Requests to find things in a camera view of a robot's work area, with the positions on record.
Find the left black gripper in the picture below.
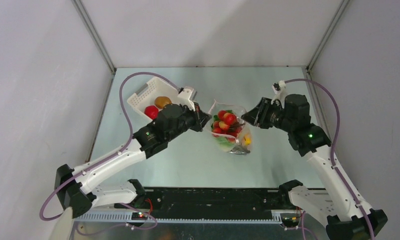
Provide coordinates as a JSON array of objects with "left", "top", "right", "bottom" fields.
[{"left": 165, "top": 100, "right": 211, "bottom": 142}]

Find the yellow toy lemon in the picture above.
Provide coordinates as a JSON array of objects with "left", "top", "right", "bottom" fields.
[{"left": 242, "top": 133, "right": 252, "bottom": 146}]

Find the green toy lettuce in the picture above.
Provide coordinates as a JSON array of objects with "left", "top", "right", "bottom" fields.
[{"left": 214, "top": 136, "right": 236, "bottom": 152}]

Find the clear zip top bag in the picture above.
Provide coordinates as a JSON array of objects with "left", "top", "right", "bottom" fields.
[{"left": 204, "top": 101, "right": 252, "bottom": 151}]

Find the grey toy fish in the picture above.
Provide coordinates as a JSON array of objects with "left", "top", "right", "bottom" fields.
[{"left": 228, "top": 145, "right": 251, "bottom": 155}]

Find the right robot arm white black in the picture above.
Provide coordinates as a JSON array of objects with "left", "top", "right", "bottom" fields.
[{"left": 241, "top": 94, "right": 388, "bottom": 240}]

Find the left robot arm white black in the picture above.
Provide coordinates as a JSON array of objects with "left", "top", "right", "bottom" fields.
[{"left": 54, "top": 103, "right": 212, "bottom": 219}]

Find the brown toy potato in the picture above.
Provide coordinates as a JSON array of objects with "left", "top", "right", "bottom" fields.
[{"left": 154, "top": 96, "right": 172, "bottom": 109}]

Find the red toy apple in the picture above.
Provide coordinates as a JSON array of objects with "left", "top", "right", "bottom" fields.
[{"left": 144, "top": 105, "right": 160, "bottom": 120}]

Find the white perforated plastic basket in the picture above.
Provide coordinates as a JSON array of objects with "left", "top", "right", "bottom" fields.
[{"left": 127, "top": 76, "right": 179, "bottom": 122}]

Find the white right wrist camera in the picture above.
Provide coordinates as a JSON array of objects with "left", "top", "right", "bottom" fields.
[{"left": 271, "top": 80, "right": 287, "bottom": 103}]

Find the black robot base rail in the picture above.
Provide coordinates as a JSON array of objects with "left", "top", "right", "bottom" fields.
[{"left": 128, "top": 179, "right": 302, "bottom": 220}]

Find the grey slotted cable duct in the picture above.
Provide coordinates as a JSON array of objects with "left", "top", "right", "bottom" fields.
[{"left": 75, "top": 211, "right": 282, "bottom": 224}]

